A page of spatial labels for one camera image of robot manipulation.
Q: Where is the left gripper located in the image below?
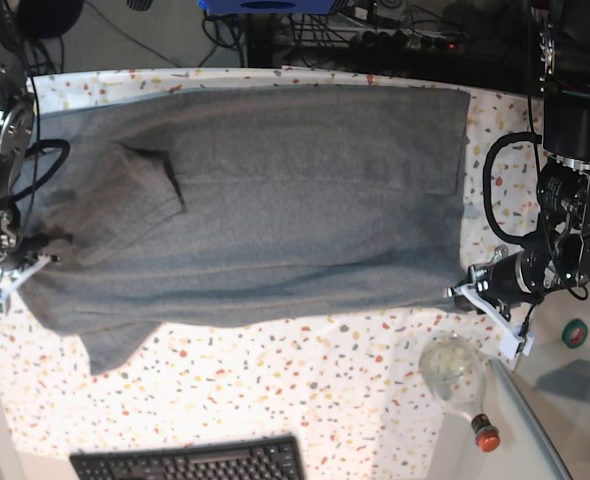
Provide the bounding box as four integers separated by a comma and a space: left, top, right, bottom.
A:
446, 247, 543, 320

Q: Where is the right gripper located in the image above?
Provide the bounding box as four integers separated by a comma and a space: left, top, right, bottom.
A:
0, 233, 73, 271

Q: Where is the grey t-shirt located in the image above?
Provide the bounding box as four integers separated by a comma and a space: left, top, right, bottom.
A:
19, 86, 470, 375

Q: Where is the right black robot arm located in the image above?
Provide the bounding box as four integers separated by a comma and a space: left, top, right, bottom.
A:
0, 1, 70, 266

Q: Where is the green tape roll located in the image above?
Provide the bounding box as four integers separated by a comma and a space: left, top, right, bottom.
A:
561, 319, 588, 349

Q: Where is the clear bottle with orange cap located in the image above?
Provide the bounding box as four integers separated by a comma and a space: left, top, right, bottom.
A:
419, 332, 501, 453

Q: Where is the terrazzo patterned white tablecloth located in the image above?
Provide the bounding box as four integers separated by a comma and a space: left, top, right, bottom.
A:
0, 67, 528, 479

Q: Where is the black power strip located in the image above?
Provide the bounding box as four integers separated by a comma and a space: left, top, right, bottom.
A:
349, 29, 462, 52

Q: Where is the black computer keyboard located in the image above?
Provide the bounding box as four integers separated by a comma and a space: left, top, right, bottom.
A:
69, 436, 306, 480

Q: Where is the blue box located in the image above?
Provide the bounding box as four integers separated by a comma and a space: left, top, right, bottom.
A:
197, 0, 347, 15

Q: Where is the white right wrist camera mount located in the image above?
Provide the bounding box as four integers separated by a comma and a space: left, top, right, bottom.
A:
0, 254, 59, 314

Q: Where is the grey metal rail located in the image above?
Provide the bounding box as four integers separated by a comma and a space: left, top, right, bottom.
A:
489, 360, 572, 479

